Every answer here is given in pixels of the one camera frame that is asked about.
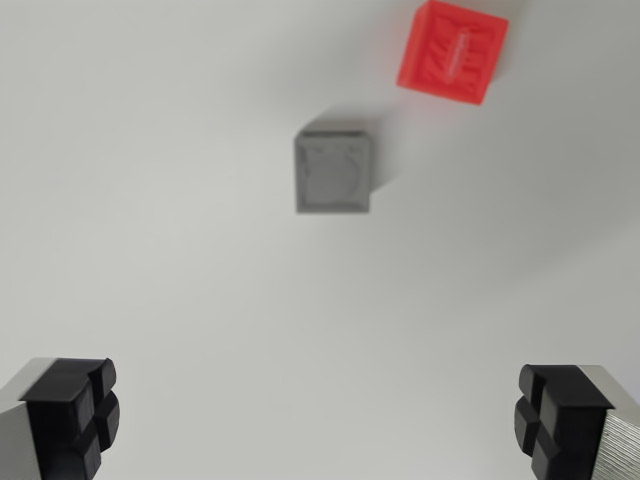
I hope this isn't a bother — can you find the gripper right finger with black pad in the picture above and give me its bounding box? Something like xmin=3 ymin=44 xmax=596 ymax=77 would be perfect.
xmin=512 ymin=363 xmax=640 ymax=480

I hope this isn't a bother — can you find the red embossed soft cube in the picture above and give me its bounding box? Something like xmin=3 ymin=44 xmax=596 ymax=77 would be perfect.
xmin=395 ymin=0 xmax=510 ymax=107

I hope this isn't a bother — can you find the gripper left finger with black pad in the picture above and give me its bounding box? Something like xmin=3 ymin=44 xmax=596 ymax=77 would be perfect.
xmin=0 ymin=356 xmax=122 ymax=480

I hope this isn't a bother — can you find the grey embossed soft cube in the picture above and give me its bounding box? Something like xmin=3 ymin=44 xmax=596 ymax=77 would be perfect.
xmin=293 ymin=119 xmax=376 ymax=215

